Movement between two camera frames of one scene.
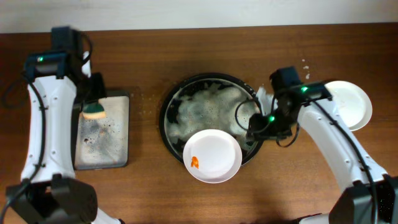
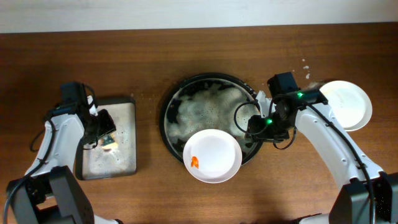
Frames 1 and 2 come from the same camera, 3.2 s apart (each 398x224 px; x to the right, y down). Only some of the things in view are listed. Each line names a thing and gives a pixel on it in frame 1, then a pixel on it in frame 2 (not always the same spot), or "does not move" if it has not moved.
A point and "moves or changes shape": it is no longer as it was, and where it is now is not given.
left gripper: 94,92 → 104,125
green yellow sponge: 94,111 moves or changes shape
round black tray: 206,101 does not move
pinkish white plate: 212,156 does not move
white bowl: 352,102 does not move
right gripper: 259,125 does not move
